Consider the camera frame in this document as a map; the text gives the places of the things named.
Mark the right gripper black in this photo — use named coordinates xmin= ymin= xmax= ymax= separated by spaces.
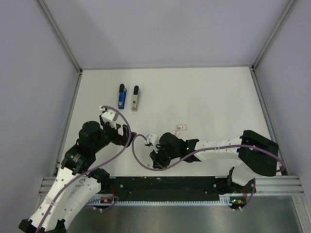
xmin=150 ymin=143 xmax=181 ymax=170

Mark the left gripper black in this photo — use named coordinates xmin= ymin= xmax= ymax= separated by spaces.
xmin=92 ymin=114 xmax=136 ymax=152

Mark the small white staple box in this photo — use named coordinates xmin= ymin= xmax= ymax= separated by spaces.
xmin=176 ymin=124 xmax=188 ymax=131

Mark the blue stapler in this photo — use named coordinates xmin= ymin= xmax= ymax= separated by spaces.
xmin=118 ymin=83 xmax=127 ymax=110

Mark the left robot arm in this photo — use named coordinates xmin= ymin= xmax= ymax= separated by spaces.
xmin=19 ymin=121 xmax=136 ymax=233

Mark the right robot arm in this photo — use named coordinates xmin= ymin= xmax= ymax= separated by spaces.
xmin=145 ymin=130 xmax=279 ymax=192

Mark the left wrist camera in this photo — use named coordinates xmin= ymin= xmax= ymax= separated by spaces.
xmin=99 ymin=106 xmax=119 ymax=129

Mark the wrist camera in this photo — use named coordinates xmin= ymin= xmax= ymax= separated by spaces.
xmin=145 ymin=133 xmax=159 ymax=147
xmin=99 ymin=106 xmax=119 ymax=129

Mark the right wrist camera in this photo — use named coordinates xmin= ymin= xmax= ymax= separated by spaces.
xmin=145 ymin=133 xmax=159 ymax=147

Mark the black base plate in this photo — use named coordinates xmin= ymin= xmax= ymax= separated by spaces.
xmin=100 ymin=176 xmax=252 ymax=201

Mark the white cable duct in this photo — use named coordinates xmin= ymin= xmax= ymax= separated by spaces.
xmin=87 ymin=197 xmax=103 ymax=206

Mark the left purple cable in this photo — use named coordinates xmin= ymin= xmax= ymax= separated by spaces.
xmin=38 ymin=105 xmax=132 ymax=233

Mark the aluminium frame rail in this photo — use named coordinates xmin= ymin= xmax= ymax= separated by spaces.
xmin=255 ymin=176 xmax=304 ymax=196

